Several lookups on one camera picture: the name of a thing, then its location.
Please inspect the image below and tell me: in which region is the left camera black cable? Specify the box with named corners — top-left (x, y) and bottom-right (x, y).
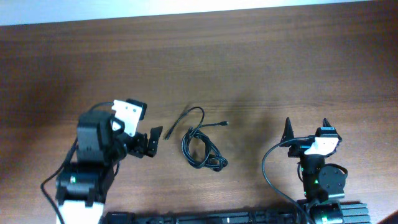
top-left (40, 101), bottom-right (114, 224)

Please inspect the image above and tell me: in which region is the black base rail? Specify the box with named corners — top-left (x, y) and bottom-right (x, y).
top-left (99, 202), bottom-right (371, 224)

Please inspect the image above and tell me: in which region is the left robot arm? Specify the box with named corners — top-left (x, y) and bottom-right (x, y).
top-left (55, 110), bottom-right (163, 223)

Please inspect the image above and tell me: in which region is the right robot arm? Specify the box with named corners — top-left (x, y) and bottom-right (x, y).
top-left (280, 118), bottom-right (371, 224)

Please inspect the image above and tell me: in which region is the black USB cable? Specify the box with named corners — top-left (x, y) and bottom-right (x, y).
top-left (164, 106), bottom-right (229, 172)

